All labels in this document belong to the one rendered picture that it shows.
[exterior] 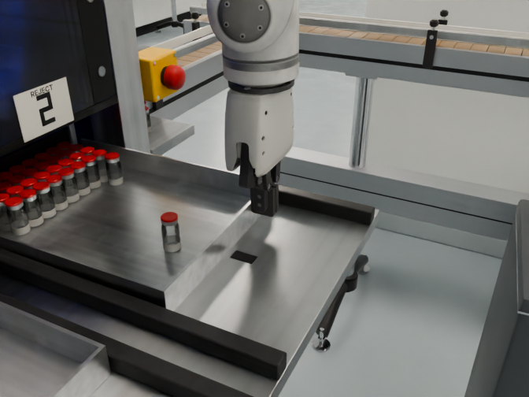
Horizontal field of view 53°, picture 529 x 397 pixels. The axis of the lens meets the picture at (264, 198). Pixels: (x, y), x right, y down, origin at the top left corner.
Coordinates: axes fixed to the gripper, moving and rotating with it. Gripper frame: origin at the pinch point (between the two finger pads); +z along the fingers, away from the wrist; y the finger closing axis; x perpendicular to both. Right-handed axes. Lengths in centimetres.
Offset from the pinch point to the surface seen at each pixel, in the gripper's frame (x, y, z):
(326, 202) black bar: 6.1, -6.1, 2.5
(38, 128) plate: -27.3, 8.7, -8.4
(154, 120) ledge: -35.4, -24.1, 3.6
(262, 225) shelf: -0.4, 0.0, 4.2
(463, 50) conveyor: 12, -82, 0
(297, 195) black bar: 2.0, -6.2, 2.3
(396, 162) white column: -12, -143, 61
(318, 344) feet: -15, -65, 91
